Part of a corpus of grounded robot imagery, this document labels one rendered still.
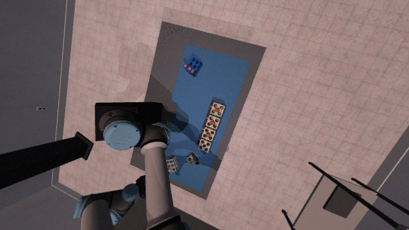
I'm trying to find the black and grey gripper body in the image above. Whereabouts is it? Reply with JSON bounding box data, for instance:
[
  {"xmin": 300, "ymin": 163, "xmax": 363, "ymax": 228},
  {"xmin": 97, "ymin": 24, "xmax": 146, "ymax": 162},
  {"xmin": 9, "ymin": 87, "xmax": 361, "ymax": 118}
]
[{"xmin": 136, "ymin": 175, "xmax": 146, "ymax": 197}]

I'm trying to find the blue tube rack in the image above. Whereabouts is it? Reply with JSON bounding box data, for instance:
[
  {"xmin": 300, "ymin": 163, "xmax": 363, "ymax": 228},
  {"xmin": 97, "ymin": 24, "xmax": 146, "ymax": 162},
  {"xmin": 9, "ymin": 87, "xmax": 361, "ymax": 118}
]
[{"xmin": 185, "ymin": 56, "xmax": 202, "ymax": 76}]

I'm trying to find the blue bench mat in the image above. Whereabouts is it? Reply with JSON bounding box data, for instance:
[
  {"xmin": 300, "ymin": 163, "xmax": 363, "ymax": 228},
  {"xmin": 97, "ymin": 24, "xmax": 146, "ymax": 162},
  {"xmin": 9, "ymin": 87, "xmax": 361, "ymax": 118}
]
[{"xmin": 164, "ymin": 44, "xmax": 251, "ymax": 192}]

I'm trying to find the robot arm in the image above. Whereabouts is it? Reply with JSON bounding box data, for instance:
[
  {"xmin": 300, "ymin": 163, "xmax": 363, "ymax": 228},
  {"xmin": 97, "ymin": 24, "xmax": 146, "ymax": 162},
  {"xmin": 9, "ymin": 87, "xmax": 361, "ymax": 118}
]
[{"xmin": 73, "ymin": 109, "xmax": 190, "ymax": 230}]

